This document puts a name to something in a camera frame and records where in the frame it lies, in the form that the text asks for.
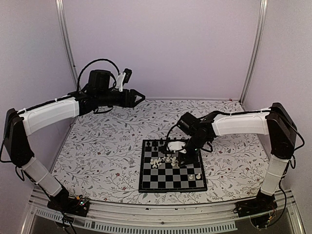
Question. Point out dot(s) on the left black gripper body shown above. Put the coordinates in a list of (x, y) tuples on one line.
[(105, 99)]

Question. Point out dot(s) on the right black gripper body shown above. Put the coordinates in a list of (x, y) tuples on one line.
[(197, 143)]

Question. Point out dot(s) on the black white chess board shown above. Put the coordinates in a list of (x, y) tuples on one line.
[(170, 178)]

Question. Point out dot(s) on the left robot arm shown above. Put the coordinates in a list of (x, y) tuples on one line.
[(21, 127)]

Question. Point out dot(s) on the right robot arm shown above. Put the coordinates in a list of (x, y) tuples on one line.
[(273, 123)]

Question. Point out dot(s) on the black pieces row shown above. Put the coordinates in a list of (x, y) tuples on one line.
[(153, 145)]

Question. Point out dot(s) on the white pieces pile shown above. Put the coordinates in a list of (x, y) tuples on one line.
[(161, 161)]

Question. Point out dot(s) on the floral patterned table mat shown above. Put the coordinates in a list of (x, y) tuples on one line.
[(102, 155)]

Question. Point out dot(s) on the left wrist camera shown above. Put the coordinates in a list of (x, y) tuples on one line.
[(123, 78)]

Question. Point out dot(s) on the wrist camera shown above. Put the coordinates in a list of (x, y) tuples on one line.
[(123, 78), (176, 146)]

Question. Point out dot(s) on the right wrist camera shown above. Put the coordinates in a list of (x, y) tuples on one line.
[(176, 146)]

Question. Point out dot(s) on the front aluminium rail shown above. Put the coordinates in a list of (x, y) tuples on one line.
[(118, 218)]

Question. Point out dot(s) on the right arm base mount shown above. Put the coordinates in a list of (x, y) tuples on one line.
[(262, 203)]

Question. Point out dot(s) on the left aluminium frame post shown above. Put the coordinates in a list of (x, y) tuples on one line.
[(66, 41)]

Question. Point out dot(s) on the aluminium frame post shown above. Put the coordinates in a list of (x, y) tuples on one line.
[(256, 46), (66, 41)]

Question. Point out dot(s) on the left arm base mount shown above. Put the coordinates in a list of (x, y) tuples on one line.
[(74, 206)]

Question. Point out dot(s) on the right aluminium frame post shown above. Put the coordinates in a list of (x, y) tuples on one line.
[(256, 46)]

